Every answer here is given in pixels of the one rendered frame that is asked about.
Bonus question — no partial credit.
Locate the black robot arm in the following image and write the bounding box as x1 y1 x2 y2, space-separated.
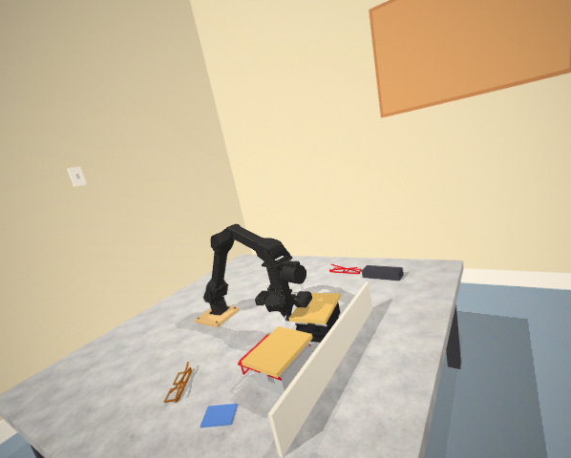
203 224 307 315

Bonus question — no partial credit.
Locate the cream flat panel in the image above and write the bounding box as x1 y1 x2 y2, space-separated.
268 281 372 458

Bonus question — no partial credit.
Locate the blue flat square pad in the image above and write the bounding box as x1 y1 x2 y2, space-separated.
201 404 238 428

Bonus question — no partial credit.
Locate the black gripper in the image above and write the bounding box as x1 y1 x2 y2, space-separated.
255 281 312 321

